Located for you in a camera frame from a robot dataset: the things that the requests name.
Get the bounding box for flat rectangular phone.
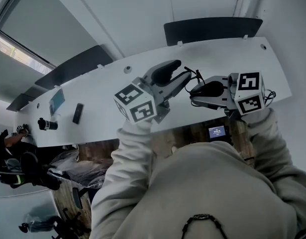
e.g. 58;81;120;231
72;103;85;125

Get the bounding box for black bottle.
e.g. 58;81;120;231
37;118;58;131

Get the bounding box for person's left forearm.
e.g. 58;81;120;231
102;120;156;196

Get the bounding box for dark desk divider panel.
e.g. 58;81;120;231
34;45;113;91
163;17;263;47
5;86;44;112

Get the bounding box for black office chair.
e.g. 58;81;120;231
19;152;61;191

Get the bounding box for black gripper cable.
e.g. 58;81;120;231
264;90;277;107

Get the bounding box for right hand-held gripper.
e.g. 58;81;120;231
190;71;267;116

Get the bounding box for black-framed eyeglasses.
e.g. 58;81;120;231
184;67;207;96

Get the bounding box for person's beige sweatshirt torso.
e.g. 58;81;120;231
89;140;306;239

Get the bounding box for grey roller blind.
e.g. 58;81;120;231
0;0;99;68

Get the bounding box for small blue-screen device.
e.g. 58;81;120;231
207;125;228;141

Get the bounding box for person's right forearm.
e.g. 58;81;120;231
242;107;306;189

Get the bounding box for plastic-wrapped office chair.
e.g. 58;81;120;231
47;149;111;189

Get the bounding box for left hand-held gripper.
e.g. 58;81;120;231
113;59;192;125

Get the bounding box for black beaded necklace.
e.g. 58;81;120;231
181;213;228;239

